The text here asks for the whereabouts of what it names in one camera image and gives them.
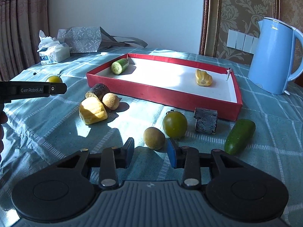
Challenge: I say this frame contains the dark green cucumber piece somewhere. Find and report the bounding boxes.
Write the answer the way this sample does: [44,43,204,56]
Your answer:
[224,119,256,155]

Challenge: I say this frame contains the dark eggplant piece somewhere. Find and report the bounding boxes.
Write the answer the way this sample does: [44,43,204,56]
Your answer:
[85,83,110,102]
[194,107,218,135]

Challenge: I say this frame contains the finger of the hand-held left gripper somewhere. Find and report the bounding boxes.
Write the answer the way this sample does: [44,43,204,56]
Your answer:
[46,83,67,97]

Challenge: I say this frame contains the teal plaid blanket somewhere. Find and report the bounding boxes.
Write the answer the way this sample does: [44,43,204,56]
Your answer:
[0,47,303,227]

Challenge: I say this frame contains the light green cut cucumber piece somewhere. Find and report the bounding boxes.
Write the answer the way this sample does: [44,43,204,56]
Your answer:
[111,58,130,75]

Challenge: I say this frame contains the red cardboard tray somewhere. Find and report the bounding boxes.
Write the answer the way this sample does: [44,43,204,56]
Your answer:
[86,53,243,121]

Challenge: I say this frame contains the grey patterned bag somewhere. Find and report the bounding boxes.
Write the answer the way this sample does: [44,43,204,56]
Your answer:
[57,26,148,54]

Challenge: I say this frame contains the blue electric kettle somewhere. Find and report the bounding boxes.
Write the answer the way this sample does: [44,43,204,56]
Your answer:
[248,17,303,96]

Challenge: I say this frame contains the brown potato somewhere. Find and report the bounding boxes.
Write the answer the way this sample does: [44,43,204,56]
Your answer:
[102,93,119,110]

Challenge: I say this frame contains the yellow star fruit piece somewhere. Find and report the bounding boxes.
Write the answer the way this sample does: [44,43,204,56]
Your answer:
[195,69,213,87]
[79,97,108,125]

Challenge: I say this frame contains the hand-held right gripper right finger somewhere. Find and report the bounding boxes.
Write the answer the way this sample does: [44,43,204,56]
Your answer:
[166,137,242,190]

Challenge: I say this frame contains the brown curtain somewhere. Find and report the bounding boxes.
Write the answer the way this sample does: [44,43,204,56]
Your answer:
[0,0,50,81]

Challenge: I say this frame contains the ornate wooden wall frame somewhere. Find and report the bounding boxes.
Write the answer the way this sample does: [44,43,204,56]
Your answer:
[199,0,284,57]

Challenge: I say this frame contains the person's left hand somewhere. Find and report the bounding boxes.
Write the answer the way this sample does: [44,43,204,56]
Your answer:
[0,111,8,161]

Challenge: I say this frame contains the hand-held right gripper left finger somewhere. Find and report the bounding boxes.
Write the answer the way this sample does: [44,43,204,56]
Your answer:
[57,137,135,190]

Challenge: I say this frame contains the dark green tomato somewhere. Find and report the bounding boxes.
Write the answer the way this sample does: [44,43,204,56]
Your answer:
[162,110,188,139]

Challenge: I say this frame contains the white tissue pack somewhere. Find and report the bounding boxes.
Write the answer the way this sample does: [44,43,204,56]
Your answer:
[37,30,71,65]

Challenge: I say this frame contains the white wall switch panel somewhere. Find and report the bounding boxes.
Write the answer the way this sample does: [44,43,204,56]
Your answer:
[227,29,258,54]

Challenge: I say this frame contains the yellow-green tomato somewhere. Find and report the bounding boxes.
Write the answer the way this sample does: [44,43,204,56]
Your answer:
[45,75,63,84]

